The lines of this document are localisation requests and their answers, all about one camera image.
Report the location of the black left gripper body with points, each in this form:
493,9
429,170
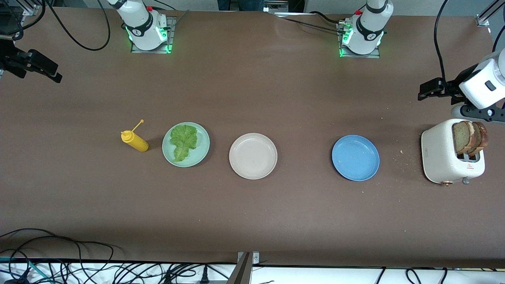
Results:
453,87

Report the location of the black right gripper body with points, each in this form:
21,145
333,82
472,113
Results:
8,56

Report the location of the brown toast bread slice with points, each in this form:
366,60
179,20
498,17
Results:
461,136
482,136

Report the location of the yellow mustard squeeze bottle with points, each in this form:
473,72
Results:
138,142

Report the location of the green lettuce leaf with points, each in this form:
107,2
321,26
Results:
182,138

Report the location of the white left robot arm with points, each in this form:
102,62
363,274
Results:
369,23

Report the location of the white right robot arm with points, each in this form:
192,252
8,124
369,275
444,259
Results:
140,19

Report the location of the blue plate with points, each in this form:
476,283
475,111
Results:
355,157

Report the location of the mint green plate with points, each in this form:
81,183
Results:
201,156

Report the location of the beige plate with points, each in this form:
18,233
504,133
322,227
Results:
252,156

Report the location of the white toaster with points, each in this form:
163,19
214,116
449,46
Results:
438,154

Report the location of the grey metal equipment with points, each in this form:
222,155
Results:
276,6

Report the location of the person legs in jeans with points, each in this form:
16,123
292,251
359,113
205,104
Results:
240,4

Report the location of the black power plug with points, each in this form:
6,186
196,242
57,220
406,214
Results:
204,276

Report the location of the aluminium frame profile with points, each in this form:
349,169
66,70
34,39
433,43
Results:
483,19
31,10

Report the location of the grey metal bracket beam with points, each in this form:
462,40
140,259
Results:
242,272

